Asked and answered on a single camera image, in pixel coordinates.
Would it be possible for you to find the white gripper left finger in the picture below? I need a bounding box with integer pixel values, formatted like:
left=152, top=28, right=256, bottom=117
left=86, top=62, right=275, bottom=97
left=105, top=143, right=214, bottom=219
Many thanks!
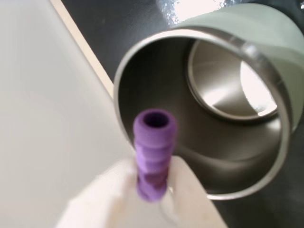
left=56, top=158, right=143, bottom=228

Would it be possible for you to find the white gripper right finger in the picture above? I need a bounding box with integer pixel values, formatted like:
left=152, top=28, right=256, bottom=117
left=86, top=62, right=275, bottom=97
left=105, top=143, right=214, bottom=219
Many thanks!
left=163, top=155, right=229, bottom=228

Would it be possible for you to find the purple ribbed pen grip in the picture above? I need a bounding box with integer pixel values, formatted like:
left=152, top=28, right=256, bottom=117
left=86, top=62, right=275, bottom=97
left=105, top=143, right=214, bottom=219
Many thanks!
left=132, top=109, right=179, bottom=203

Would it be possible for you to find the pale green steel-lined mug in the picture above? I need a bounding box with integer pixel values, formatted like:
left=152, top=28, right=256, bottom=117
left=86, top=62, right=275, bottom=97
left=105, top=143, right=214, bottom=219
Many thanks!
left=113, top=2, right=304, bottom=201

